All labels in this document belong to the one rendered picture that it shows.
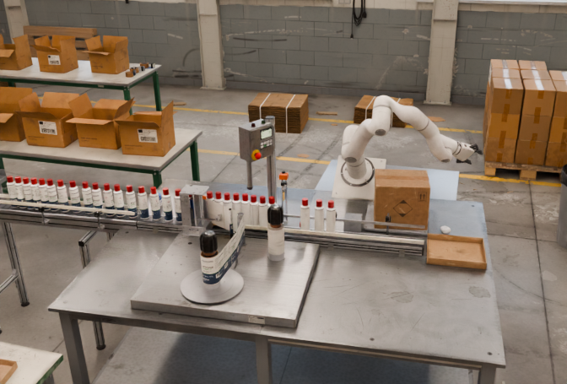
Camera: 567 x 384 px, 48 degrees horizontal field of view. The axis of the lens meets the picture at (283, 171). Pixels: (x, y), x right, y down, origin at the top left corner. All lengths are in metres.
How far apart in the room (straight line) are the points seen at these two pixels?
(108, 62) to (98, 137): 2.30
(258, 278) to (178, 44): 6.65
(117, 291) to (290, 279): 0.86
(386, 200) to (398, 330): 0.91
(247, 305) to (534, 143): 4.12
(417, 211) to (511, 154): 2.99
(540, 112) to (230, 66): 4.59
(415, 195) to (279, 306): 1.08
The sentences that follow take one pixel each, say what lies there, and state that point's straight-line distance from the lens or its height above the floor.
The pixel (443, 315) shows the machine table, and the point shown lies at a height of 0.83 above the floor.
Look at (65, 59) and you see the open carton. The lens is 7.67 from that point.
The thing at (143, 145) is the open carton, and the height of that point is 0.86.
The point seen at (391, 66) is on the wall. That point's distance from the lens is 8.65.
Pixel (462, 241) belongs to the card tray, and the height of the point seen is 0.84.
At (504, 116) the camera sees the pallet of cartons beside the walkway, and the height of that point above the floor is 0.61.
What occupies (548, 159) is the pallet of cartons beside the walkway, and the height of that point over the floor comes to 0.21.
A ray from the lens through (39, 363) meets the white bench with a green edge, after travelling 3.03.
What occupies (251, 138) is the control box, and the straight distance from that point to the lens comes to 3.39.
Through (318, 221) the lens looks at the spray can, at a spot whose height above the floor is 0.97.
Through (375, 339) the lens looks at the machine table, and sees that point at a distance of 2.89.
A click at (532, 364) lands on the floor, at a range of 4.25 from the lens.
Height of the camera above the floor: 2.64
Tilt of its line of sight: 24 degrees down
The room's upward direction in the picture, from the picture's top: 1 degrees counter-clockwise
